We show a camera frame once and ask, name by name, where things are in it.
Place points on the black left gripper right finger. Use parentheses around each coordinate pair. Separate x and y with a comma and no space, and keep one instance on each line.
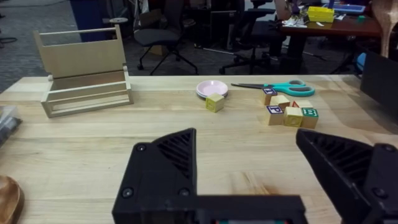
(357,180)

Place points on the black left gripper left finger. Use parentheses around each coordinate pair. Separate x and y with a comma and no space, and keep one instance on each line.
(161,177)

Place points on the pale wooden rack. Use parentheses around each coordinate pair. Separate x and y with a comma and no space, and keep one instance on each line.
(81,59)

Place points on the brown wooden spoon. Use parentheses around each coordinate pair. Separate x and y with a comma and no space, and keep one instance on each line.
(9,202)

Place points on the pale wooden spoon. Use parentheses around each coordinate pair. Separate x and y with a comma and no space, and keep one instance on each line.
(385,18)

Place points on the yellow-green wooden letter block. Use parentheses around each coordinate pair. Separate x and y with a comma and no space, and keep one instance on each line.
(214,103)

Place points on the heap of wooden letter blocks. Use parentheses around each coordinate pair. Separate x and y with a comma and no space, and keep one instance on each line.
(292,116)

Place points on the black flat panel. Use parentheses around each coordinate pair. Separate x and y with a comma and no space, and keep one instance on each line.
(379,81)

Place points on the small pink plate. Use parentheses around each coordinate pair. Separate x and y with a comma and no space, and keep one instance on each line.
(212,87)

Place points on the grey office chair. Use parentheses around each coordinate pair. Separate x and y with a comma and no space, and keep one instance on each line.
(158,35)

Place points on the brown wooden desk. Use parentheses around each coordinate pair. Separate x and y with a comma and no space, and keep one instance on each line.
(342,28)

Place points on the clear plastic box with tools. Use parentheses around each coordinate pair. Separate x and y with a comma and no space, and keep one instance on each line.
(7,124)

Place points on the yellow plastic box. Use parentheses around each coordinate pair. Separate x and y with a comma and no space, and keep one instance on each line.
(321,14)

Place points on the dark blue cabinet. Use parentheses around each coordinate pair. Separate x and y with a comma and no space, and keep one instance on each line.
(91,18)

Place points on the black office chair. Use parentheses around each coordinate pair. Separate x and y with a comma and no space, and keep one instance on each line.
(258,31)

